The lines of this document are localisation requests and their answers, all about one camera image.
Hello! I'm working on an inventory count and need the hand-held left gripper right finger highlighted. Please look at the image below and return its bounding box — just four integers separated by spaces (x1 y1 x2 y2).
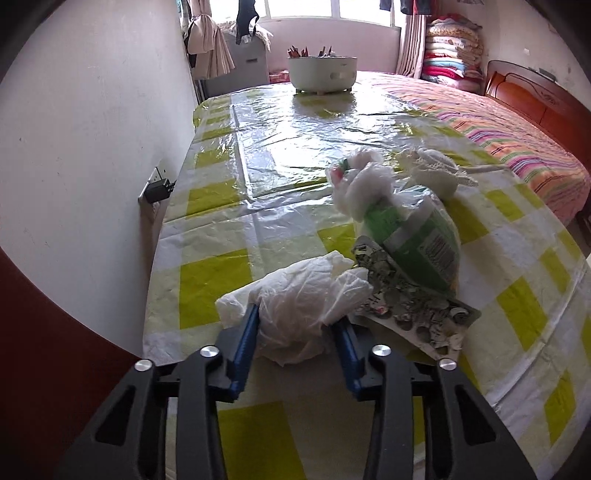
331 318 539 480

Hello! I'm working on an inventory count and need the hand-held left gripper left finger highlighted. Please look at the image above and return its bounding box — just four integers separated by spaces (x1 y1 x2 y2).
55 304 260 480

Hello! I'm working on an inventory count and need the white tissue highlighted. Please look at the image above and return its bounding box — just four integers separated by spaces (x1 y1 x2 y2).
215 251 374 368

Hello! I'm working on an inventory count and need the silver pill blister pack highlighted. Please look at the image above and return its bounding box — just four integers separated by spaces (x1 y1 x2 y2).
351 234 482 361

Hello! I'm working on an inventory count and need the green plastic bag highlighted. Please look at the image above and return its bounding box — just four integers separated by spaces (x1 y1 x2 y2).
325 148 463 297

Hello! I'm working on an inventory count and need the black power plug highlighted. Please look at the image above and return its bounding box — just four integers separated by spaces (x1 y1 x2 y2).
145 178 177 204

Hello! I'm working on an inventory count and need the yellow checked tablecloth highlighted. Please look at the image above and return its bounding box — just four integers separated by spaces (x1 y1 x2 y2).
141 76 590 480

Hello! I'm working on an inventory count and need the dark red door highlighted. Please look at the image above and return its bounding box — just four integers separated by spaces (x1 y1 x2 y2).
0 244 158 480

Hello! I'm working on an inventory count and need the white lace doily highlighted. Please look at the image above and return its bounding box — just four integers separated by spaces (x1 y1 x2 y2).
397 147 509 199

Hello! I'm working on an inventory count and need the striped bed sheet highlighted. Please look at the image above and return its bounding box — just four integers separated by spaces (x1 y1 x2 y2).
351 69 591 228

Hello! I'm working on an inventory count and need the white round pot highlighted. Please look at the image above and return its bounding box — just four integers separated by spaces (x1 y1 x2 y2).
287 54 359 96

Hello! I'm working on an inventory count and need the grey storage cabinet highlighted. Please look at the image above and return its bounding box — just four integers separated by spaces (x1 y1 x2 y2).
202 31 270 99

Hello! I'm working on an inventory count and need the beige tied curtain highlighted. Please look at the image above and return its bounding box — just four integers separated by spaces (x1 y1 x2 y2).
184 0 236 80

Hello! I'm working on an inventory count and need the bunch of reddish sticks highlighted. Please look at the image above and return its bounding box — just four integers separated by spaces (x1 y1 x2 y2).
286 43 341 60

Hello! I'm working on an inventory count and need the wooden bed headboard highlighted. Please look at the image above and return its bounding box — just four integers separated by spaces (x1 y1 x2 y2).
482 60 591 172

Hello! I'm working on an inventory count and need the pink patterned curtain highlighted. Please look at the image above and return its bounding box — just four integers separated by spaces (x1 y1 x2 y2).
396 0 437 80

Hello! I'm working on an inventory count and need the stack of folded blankets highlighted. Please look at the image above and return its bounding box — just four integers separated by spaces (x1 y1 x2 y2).
420 15 486 96

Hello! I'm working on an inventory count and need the dark hanging garment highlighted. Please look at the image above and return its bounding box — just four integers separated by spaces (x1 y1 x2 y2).
235 0 260 45

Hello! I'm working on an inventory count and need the bright window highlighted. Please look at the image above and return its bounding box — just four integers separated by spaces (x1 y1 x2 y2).
255 0 403 29

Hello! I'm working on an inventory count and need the row of hanging clothes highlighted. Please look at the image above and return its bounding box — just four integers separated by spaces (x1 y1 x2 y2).
379 0 437 17

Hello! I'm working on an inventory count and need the black wall plug adapter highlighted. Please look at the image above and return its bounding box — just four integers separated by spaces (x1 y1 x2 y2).
137 166 179 219

